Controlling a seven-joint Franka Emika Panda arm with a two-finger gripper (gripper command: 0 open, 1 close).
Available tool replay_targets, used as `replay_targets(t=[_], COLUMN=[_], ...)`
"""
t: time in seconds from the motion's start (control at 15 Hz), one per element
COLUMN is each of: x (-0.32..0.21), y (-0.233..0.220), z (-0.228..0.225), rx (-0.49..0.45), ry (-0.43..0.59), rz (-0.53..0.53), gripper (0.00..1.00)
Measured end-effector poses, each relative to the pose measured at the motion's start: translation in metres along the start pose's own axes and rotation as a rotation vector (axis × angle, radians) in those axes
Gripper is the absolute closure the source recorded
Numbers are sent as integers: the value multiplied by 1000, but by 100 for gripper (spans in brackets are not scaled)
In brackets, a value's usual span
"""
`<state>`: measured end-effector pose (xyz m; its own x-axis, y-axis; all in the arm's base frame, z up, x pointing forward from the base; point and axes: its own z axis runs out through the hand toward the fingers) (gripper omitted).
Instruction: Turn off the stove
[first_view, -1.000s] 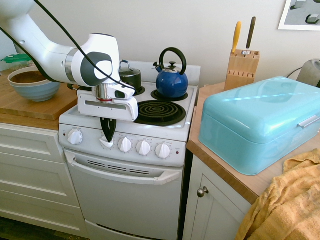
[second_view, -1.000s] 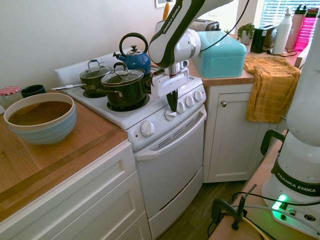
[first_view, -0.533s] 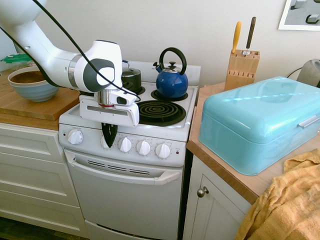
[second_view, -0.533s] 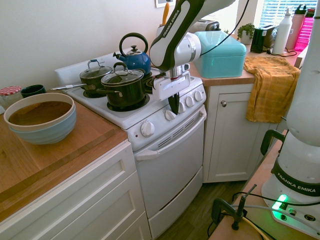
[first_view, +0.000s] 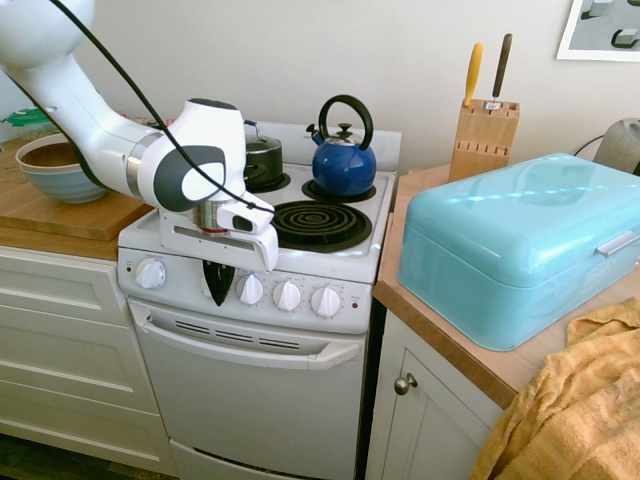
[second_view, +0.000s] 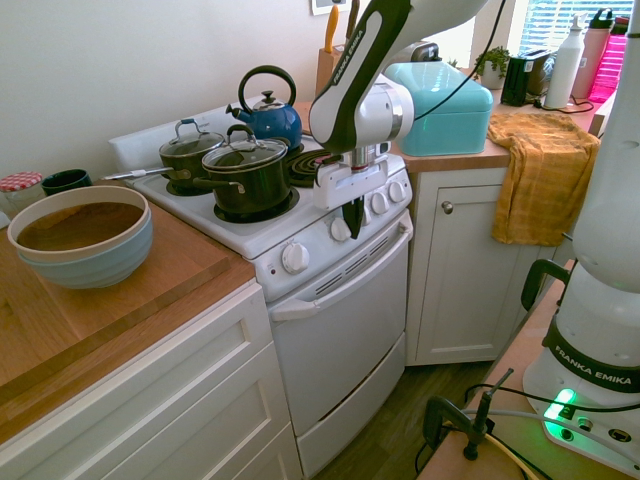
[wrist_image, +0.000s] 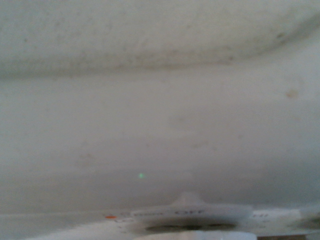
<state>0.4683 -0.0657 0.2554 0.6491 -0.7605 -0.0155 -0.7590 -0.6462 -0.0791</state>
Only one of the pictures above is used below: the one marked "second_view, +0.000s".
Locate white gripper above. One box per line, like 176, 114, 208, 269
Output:
312, 157, 393, 241

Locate white electric stove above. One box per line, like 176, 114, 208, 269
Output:
108, 107, 415, 479

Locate white oven temperature knob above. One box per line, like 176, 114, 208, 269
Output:
281, 242, 311, 275

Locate black stock pot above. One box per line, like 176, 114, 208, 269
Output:
192, 149, 294, 217

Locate glass stock pot lid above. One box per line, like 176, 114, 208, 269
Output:
201, 124, 292, 174

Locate white cabinet with door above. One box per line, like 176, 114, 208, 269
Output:
405, 166, 577, 368

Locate teal bread box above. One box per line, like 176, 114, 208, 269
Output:
383, 60, 495, 158

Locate wooden knife block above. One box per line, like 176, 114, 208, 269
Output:
315, 43, 352, 101

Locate silver and black appliance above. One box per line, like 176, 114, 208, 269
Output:
399, 41, 442, 65

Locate glass saucepan lid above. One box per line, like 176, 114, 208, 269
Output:
159, 118, 226, 158

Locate yellow dish towel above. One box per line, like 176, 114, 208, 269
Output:
486, 112, 602, 248

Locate small potted plant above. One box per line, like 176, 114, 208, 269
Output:
472, 46, 512, 92

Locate black toaster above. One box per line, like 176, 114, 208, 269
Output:
500, 48, 557, 108

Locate black screw clamp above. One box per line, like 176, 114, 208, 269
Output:
422, 368, 516, 462

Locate wooden cutting board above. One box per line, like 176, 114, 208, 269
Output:
0, 202, 237, 387

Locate white water bottle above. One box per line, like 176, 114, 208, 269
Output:
543, 13, 588, 110

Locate white drawer cabinet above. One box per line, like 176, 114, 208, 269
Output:
0, 279, 304, 480

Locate light blue ribbed bowl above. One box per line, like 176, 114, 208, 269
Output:
17, 209, 154, 291

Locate window blinds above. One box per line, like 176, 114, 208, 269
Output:
519, 0, 635, 45

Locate cream bowl with wooden inside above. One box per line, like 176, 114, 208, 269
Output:
7, 185, 152, 262

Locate pale pink bottle black cap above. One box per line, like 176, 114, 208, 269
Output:
571, 8, 616, 101

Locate magenta water bottle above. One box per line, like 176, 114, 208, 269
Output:
587, 17, 632, 105

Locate dark green mug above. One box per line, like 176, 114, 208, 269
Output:
40, 168, 94, 198

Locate glass jar with checked lid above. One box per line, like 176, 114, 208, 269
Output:
0, 171, 45, 217

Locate white oven door handle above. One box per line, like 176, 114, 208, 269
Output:
268, 209, 415, 323

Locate blue kettle with black handle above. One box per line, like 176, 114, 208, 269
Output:
225, 65, 304, 151

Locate black saucepan with long handle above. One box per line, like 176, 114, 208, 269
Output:
103, 144, 227, 197

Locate yellow handled knife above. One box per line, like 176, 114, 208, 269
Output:
323, 4, 341, 54

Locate brown handled knife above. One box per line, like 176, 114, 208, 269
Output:
345, 0, 362, 44

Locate picture on wall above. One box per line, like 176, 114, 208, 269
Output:
310, 0, 352, 17

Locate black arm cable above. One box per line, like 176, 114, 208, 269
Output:
413, 0, 508, 123

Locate black base cable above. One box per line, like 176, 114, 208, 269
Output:
463, 382, 640, 415

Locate grey base cable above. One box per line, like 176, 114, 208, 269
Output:
462, 408, 640, 466

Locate black appliance power cord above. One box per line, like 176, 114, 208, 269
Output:
531, 96, 596, 115

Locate yellow cable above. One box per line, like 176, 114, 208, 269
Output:
482, 432, 532, 480

